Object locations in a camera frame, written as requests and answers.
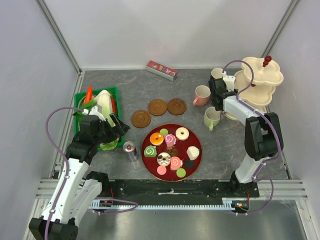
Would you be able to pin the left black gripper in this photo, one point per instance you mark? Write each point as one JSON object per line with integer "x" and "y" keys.
{"x": 120, "y": 128}

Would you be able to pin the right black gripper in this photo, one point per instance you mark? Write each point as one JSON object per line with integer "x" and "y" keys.
{"x": 235, "y": 91}

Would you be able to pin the orange glazed donut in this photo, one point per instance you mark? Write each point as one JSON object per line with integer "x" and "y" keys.
{"x": 156, "y": 139}

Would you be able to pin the pink swirl cake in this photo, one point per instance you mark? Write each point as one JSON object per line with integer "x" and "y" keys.
{"x": 170, "y": 140}
{"x": 175, "y": 163}

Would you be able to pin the white ring donut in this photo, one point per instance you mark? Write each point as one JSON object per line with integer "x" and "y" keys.
{"x": 182, "y": 133}

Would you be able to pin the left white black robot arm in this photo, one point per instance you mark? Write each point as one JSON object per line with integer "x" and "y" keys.
{"x": 61, "y": 218}

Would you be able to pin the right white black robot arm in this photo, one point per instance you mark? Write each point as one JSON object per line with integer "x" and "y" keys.
{"x": 263, "y": 141}

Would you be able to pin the pink mug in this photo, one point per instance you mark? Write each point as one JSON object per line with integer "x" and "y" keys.
{"x": 201, "y": 96}

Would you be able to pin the black mug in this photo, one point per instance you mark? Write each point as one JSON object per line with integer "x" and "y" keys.
{"x": 216, "y": 73}

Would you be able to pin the energy drink can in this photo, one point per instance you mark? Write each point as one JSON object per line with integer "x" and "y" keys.
{"x": 130, "y": 148}

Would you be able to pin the brown coaster left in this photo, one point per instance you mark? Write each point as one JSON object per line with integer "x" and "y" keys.
{"x": 141, "y": 118}

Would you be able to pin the brown coaster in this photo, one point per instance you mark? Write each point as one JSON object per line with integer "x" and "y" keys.
{"x": 176, "y": 106}
{"x": 157, "y": 107}
{"x": 141, "y": 118}

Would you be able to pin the green mug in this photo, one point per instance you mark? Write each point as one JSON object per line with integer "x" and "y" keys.
{"x": 212, "y": 117}

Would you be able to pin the toy napa cabbage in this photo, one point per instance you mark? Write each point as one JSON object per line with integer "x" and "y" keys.
{"x": 104, "y": 100}

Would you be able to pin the green swirl cake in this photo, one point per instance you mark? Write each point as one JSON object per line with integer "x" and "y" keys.
{"x": 150, "y": 151}

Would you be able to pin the green plastic basket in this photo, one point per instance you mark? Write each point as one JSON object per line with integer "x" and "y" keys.
{"x": 79, "y": 99}

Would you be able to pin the brown coaster middle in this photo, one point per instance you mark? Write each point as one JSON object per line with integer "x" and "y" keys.
{"x": 157, "y": 107}

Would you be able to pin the green macaron upper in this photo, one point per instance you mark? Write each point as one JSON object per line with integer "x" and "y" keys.
{"x": 164, "y": 131}

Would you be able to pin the green macaron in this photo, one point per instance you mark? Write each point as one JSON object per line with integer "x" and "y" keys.
{"x": 164, "y": 131}
{"x": 181, "y": 172}

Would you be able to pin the brown coaster right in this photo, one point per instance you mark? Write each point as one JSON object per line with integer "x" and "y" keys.
{"x": 176, "y": 106}

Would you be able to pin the toy orange carrot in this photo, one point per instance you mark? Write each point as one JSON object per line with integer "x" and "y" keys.
{"x": 88, "y": 96}

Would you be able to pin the red snack box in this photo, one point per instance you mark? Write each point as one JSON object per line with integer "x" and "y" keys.
{"x": 161, "y": 70}

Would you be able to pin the dark red round tray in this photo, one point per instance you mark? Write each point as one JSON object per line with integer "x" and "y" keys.
{"x": 178, "y": 150}

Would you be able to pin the pink macaron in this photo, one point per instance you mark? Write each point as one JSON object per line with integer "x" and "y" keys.
{"x": 161, "y": 170}

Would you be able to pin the white cream cake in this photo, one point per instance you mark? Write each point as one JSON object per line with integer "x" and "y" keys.
{"x": 193, "y": 152}

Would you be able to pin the green macaron lower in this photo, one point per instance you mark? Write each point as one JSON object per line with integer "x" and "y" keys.
{"x": 181, "y": 172}

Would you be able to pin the black sandwich cookie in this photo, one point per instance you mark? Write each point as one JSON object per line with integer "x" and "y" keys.
{"x": 189, "y": 164}

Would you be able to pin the white cable duct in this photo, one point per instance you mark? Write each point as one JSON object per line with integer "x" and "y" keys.
{"x": 104, "y": 204}

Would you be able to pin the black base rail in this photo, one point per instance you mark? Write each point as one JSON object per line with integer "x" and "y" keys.
{"x": 125, "y": 188}

